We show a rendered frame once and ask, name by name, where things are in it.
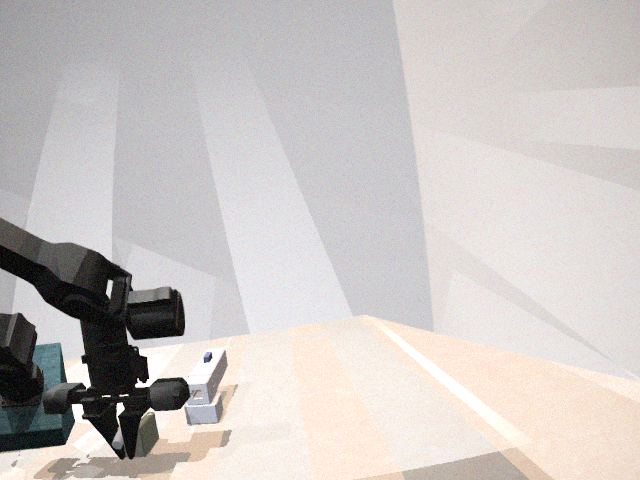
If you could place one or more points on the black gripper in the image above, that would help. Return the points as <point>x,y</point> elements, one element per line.
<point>110,373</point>

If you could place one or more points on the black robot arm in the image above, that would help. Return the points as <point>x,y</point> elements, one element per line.
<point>73,279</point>

